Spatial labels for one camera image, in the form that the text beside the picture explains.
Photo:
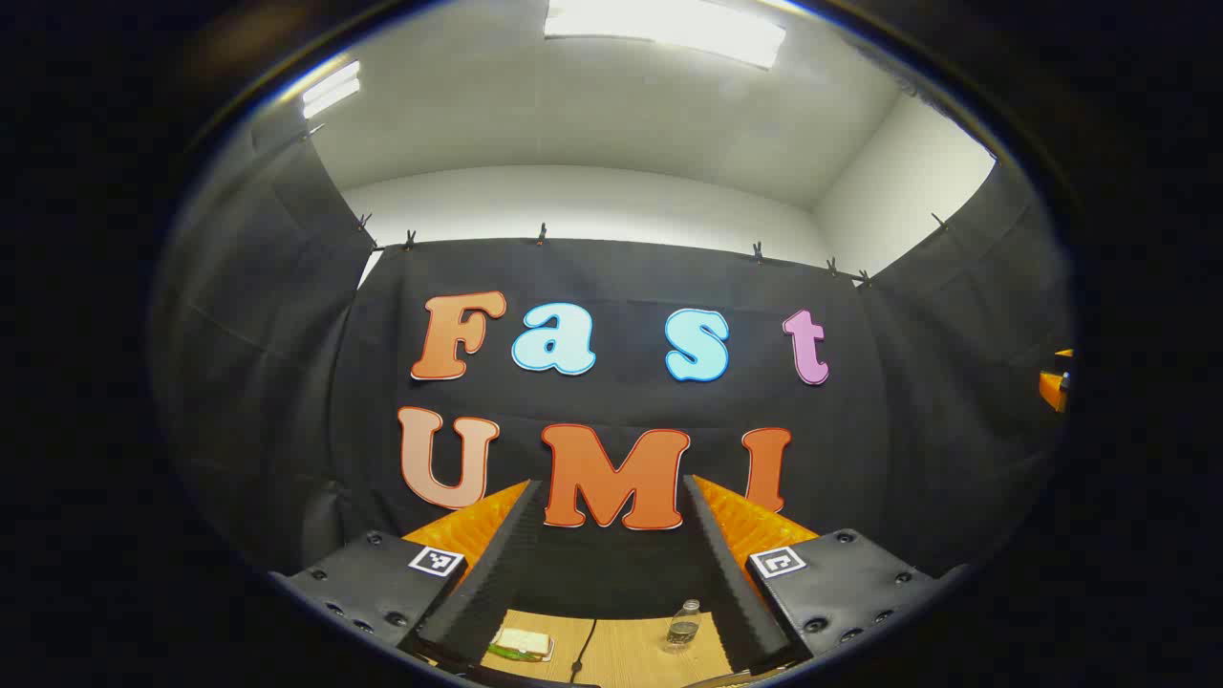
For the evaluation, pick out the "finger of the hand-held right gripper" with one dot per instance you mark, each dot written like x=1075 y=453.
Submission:
x=1053 y=387

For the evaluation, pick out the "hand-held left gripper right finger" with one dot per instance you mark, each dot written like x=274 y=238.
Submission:
x=726 y=583

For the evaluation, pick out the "clear plastic water bottle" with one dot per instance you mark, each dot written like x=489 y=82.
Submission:
x=683 y=626

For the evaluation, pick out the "sandwich with lettuce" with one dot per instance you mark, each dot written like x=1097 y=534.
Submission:
x=523 y=642

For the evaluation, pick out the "ceiling light panel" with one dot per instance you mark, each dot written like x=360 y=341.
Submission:
x=332 y=89
x=669 y=29

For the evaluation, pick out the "black backdrop cloth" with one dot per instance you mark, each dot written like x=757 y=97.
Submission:
x=621 y=277

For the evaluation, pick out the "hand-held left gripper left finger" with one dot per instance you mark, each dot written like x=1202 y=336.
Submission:
x=497 y=583

